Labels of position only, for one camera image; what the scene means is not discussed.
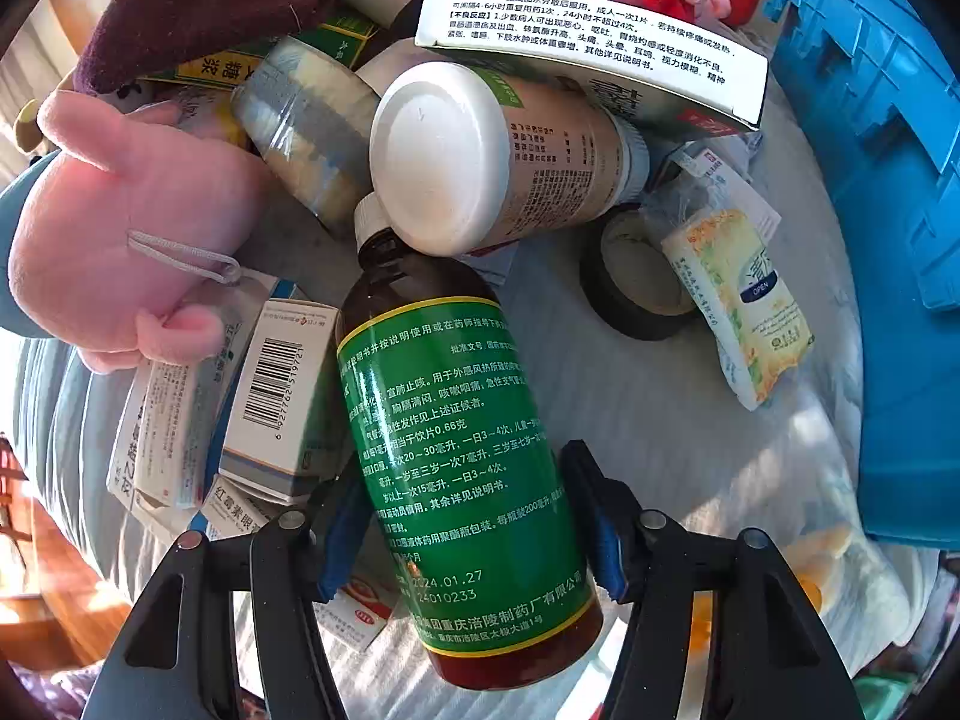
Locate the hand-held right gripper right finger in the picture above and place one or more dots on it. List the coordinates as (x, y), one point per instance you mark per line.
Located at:
(600, 540)

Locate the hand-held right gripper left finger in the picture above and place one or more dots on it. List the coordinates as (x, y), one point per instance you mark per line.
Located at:
(341, 540)

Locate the brown syrup bottle green label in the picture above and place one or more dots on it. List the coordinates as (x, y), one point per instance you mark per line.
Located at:
(450, 427)

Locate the red white medicine box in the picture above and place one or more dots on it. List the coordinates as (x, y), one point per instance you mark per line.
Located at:
(352, 615)

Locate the blue white ointment box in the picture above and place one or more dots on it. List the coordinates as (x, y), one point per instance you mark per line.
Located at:
(225, 502)

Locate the barcode medicine box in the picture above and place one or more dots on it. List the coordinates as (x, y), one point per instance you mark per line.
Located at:
(277, 405)

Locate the long white medicine box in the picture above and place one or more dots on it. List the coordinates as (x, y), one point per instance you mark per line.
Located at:
(165, 420)

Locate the small yellow object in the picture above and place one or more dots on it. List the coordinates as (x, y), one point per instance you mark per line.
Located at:
(821, 562)

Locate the black tape roll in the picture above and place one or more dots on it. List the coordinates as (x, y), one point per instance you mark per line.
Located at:
(600, 292)

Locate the yellow tissue packet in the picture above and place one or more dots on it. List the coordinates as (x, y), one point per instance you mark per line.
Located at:
(742, 300)

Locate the clear plastic packet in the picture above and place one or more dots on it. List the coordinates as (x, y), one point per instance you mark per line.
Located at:
(712, 172)

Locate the white pill bottle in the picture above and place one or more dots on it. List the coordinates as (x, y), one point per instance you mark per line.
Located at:
(450, 157)

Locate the large pink plush toy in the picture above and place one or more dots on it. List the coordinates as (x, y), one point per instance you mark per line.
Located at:
(135, 187)

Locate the clear plastic jar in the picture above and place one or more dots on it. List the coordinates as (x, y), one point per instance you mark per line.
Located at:
(307, 120)

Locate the blue plastic crate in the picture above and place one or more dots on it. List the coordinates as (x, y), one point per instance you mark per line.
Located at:
(885, 165)

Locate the green yellow syrup box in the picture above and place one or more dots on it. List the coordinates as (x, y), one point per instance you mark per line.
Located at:
(330, 37)

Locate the white printed medicine box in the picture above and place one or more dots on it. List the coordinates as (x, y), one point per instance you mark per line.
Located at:
(585, 37)

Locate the maroon plush toy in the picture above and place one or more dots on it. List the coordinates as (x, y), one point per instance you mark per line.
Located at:
(210, 7)

